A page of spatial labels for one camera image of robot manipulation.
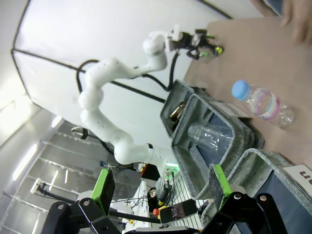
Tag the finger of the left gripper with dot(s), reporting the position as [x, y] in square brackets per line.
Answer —
[209, 51]
[203, 35]

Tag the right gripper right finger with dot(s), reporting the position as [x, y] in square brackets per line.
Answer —
[243, 214]

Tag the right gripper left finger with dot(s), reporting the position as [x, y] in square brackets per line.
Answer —
[103, 190]

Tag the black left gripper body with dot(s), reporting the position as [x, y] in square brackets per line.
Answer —
[185, 42]

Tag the brown glass bottle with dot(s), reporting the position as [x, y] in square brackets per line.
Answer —
[178, 112]

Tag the clear water bottle blue cap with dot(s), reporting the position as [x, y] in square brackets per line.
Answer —
[263, 102]

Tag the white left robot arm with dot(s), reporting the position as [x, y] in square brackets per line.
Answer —
[97, 80]

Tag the grey fabric basket for cans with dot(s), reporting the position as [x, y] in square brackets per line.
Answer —
[256, 165]

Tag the grey fabric basket for bottles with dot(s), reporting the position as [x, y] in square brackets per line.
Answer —
[170, 97]

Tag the white Can label card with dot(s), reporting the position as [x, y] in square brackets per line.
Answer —
[302, 178]

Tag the grey fabric basket for plastic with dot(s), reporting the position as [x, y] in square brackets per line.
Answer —
[243, 136]

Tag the person's left hand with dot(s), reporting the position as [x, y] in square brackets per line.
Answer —
[299, 19]

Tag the red emergency stop button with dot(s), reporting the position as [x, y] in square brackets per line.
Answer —
[156, 212]

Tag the black hanging clamp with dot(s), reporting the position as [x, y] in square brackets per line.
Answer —
[80, 132]

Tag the white Plastic label card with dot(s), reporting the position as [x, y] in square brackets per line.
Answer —
[231, 109]

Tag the black smartphone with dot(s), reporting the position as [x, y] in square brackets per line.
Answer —
[178, 210]

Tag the green lit control box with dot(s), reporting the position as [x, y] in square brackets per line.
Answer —
[171, 170]

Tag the ceiling light strip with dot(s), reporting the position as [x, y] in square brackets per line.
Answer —
[24, 162]

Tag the white screen panel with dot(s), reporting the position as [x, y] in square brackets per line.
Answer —
[61, 36]

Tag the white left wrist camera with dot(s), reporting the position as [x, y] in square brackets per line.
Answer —
[175, 33]

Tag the white camera on black arm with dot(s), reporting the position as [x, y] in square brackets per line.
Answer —
[40, 186]

